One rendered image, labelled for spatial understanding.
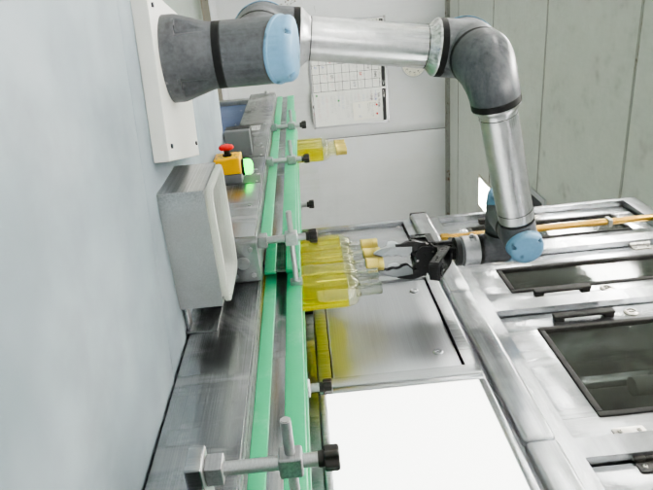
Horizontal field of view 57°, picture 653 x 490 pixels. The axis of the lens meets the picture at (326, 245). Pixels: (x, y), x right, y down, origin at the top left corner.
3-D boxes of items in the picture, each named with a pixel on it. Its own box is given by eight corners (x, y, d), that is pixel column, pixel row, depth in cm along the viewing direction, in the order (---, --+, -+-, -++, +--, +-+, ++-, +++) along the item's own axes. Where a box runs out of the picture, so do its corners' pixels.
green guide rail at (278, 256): (264, 275, 132) (300, 272, 132) (263, 271, 132) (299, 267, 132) (279, 114, 292) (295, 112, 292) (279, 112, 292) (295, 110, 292)
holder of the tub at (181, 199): (186, 335, 111) (227, 332, 111) (155, 194, 100) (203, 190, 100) (198, 292, 126) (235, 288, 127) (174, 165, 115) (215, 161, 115)
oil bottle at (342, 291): (266, 316, 133) (362, 306, 133) (262, 294, 131) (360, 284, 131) (267, 303, 138) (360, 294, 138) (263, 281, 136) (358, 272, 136)
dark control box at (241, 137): (225, 157, 186) (253, 156, 187) (222, 132, 183) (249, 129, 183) (227, 151, 194) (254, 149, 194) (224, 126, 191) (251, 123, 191)
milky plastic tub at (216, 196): (183, 311, 109) (230, 306, 109) (158, 193, 99) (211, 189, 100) (196, 268, 124) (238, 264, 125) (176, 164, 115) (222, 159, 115)
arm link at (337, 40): (228, 7, 109) (518, 28, 114) (234, -5, 122) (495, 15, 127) (228, 74, 115) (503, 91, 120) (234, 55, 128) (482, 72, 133)
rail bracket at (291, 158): (265, 168, 179) (310, 163, 179) (262, 144, 176) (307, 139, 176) (265, 164, 183) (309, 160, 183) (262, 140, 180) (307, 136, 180)
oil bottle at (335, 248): (268, 279, 149) (355, 271, 149) (265, 259, 146) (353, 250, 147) (269, 269, 154) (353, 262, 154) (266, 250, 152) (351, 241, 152)
